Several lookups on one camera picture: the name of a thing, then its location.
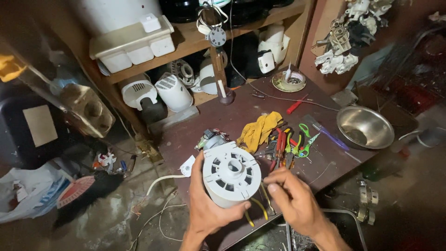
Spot purple handled brush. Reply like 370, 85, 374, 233
303, 114, 350, 152

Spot white mixer motor housing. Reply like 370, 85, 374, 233
194, 128, 262, 209

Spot wooden shelf with appliance parts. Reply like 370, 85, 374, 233
75, 0, 316, 121

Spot black appliance with cardboard patch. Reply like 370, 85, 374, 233
0, 91, 70, 170

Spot round tin with white tube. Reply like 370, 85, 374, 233
271, 63, 307, 93

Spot heap of white plastic parts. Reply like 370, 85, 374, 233
311, 0, 395, 75

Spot grey wire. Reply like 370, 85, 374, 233
228, 0, 339, 112

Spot red handled pliers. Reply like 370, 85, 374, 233
269, 129, 287, 172

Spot person's right hand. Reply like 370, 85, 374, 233
263, 168, 327, 238

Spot red screwdriver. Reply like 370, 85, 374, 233
286, 93, 310, 115

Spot heap of small scraps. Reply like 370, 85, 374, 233
92, 151, 137, 175

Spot red round grille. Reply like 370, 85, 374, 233
57, 175, 96, 209

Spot metal frame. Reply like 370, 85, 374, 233
286, 208, 368, 251

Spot white power cord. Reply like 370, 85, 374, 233
146, 174, 189, 196

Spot metal motor part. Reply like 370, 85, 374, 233
355, 179, 379, 226

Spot white candle in glass cup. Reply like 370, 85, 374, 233
217, 79, 235, 106

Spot yellow rag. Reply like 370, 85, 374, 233
0, 54, 27, 83

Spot green handled cutter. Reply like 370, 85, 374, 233
285, 132, 302, 156

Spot yellow cloth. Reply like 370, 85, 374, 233
237, 112, 283, 154

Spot thin white wires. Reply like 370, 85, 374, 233
126, 193, 187, 251

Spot green handled scissors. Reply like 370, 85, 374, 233
298, 124, 320, 158

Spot yellow handled pliers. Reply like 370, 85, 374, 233
244, 181, 276, 228

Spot white plastic bag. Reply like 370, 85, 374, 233
0, 164, 71, 224

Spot steel bowl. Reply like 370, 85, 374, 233
336, 106, 395, 150

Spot person's left hand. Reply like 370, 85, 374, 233
188, 151, 252, 238

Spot grey bucket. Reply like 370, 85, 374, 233
398, 119, 446, 149

